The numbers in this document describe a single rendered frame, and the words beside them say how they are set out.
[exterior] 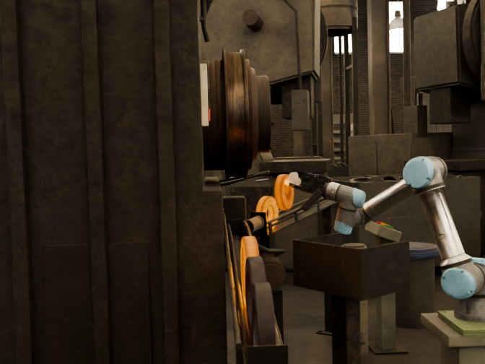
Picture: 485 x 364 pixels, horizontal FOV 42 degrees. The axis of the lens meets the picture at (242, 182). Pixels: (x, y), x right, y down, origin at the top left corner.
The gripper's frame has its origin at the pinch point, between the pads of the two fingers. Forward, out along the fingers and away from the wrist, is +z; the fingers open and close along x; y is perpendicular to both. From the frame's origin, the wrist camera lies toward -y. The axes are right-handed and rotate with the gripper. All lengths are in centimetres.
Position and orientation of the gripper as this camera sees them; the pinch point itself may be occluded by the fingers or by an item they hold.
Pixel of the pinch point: (283, 182)
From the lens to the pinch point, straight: 269.1
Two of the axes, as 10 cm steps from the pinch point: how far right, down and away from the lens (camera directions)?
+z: -8.7, -2.6, 4.2
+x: -4.4, 0.5, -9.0
